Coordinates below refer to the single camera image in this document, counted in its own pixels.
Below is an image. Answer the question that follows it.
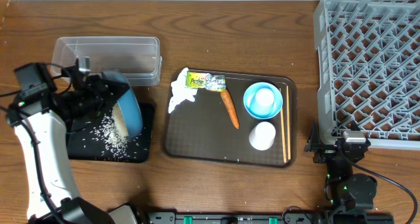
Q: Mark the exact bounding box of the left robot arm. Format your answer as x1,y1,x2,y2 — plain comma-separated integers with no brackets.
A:
5,62,141,223

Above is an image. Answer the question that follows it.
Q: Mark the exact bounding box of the left wooden chopstick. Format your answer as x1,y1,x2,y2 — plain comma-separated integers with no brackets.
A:
279,88,287,164

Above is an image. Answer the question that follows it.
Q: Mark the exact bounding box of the dark blue plate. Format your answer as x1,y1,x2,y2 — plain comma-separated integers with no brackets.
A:
101,70,143,141

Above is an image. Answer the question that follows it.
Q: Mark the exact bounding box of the brown serving tray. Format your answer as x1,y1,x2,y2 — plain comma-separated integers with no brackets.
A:
162,72,297,169

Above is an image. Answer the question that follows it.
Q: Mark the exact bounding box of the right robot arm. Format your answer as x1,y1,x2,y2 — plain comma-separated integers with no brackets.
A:
304,123,377,224

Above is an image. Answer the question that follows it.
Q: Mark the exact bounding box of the light blue cup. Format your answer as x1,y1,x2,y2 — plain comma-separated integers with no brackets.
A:
255,88,275,107

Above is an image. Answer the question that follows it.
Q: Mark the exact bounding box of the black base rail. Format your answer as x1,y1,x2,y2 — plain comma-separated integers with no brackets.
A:
148,212,394,224

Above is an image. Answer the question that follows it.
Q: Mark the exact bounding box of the black waste tray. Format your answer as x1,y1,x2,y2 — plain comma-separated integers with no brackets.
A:
67,103,155,164

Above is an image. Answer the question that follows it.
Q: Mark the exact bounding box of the wooden chopstick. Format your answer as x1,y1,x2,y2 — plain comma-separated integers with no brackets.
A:
286,85,291,161
279,88,287,164

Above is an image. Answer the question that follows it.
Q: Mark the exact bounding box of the light blue bowl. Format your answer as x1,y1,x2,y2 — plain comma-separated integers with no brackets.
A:
243,82,282,120

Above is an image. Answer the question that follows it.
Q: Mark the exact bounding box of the white cup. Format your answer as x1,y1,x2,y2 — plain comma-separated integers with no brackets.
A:
249,122,276,151

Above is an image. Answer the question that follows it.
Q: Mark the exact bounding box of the right wooden chopstick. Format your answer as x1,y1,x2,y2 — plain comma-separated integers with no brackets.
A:
286,85,291,161

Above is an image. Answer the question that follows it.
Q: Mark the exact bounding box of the orange carrot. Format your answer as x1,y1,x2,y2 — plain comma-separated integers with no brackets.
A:
220,89,240,129

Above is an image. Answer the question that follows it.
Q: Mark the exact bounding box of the clear plastic bin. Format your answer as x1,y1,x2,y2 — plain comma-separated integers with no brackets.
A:
52,36,162,86

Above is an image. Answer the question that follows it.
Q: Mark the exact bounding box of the crumpled white napkin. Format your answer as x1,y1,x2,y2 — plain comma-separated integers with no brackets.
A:
168,68,198,114

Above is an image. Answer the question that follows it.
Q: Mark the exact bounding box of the pile of rice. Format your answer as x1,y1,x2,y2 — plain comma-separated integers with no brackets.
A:
81,103,138,162

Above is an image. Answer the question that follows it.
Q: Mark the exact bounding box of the crumpled foil snack wrapper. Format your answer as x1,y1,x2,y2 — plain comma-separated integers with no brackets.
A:
185,72,226,92

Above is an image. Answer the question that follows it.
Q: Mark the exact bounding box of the grey dishwasher rack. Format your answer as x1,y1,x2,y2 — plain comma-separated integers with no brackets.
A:
314,0,419,150

